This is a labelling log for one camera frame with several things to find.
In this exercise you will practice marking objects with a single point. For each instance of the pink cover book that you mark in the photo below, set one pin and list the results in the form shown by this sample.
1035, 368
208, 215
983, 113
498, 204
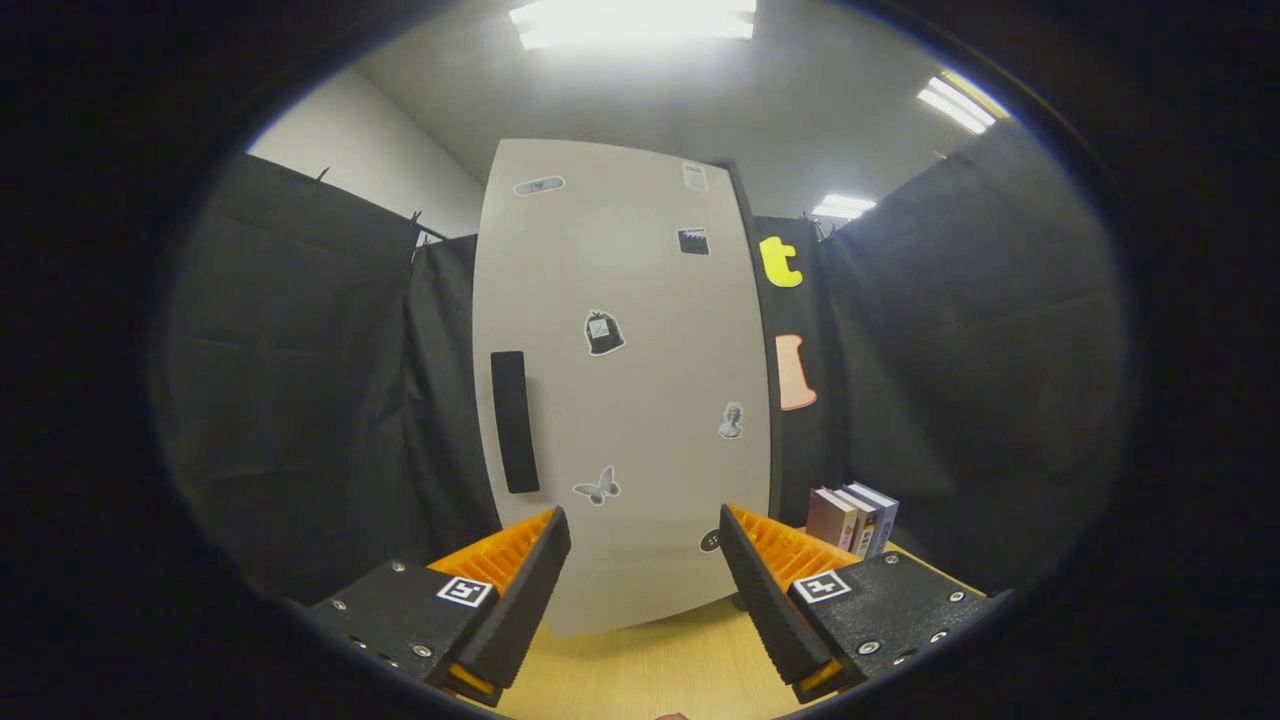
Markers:
830, 518

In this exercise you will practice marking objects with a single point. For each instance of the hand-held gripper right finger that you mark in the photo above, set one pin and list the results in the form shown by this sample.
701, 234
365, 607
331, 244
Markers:
772, 600

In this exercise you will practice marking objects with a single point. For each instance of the small ceiling light panel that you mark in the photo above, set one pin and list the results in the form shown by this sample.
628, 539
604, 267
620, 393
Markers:
845, 207

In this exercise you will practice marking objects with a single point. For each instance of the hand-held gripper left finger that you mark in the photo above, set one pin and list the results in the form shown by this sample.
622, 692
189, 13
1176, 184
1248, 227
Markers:
520, 600

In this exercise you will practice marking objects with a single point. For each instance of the large ceiling light panel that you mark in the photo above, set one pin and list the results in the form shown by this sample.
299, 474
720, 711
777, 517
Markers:
630, 22

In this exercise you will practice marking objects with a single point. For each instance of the long ceiling light panel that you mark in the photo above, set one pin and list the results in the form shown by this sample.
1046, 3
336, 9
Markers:
960, 102

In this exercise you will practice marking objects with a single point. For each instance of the dark grey cabinet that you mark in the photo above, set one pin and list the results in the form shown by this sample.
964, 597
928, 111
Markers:
777, 480

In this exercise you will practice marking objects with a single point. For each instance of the light grey cabinet door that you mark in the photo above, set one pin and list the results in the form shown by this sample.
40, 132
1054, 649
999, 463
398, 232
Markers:
640, 420

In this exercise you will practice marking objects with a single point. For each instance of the white spine book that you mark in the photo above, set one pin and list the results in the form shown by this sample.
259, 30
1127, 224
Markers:
862, 520

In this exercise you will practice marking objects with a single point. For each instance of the black backdrop cloth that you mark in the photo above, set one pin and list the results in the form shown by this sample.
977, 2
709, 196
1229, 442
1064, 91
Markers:
320, 400

